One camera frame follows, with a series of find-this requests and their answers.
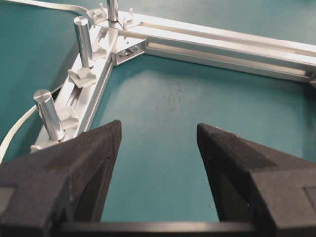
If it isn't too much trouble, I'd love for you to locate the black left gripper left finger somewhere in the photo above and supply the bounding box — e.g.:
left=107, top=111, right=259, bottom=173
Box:
left=0, top=120, right=122, bottom=237

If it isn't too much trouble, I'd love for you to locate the clear post near left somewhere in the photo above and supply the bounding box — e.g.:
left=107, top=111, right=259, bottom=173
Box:
left=33, top=89, right=64, bottom=141

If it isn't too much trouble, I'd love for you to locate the clear post middle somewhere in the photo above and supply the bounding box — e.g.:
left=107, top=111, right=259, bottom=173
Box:
left=73, top=16, right=94, bottom=68

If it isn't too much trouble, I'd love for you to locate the clear post at corner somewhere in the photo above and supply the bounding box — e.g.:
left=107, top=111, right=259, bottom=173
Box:
left=106, top=0, right=119, bottom=22

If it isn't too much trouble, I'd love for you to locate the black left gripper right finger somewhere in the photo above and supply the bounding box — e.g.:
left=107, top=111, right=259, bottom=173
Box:
left=197, top=123, right=316, bottom=237

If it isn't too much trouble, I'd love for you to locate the white flat cable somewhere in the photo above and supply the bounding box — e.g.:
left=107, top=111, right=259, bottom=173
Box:
left=0, top=0, right=97, bottom=158

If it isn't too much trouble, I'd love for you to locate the square aluminium extrusion frame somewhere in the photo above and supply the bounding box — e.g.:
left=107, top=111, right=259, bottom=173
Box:
left=31, top=5, right=316, bottom=151

